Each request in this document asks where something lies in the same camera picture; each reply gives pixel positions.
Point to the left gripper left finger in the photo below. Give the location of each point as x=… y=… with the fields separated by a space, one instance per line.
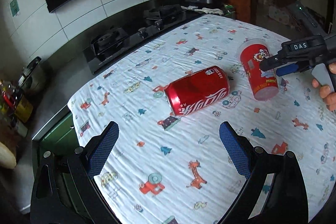
x=64 y=189

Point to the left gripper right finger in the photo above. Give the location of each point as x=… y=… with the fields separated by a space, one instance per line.
x=287 y=198

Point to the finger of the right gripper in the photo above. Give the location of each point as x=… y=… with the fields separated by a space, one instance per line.
x=272 y=63
x=286 y=70

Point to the red snack cup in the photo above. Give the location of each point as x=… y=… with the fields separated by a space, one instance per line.
x=263 y=83

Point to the red cola can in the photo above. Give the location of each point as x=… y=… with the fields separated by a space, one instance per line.
x=197 y=90

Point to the right hand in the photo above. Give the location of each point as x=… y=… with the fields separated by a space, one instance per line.
x=325 y=90

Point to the green cabinet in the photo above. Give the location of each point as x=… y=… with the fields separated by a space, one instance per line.
x=61 y=139

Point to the round wooden chopping block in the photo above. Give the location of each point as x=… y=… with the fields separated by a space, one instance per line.
x=7 y=156

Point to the dark sauce bottle yellow label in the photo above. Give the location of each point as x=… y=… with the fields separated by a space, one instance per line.
x=23 y=108

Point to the patterned white tablecloth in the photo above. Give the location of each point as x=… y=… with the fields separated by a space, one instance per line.
x=166 y=168

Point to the red cap bottle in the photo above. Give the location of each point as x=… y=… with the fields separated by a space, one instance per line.
x=7 y=95

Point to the steel pressure cooker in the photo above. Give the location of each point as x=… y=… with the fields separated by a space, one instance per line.
x=33 y=77

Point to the black gas stove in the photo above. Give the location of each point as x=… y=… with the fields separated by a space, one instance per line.
x=112 y=43

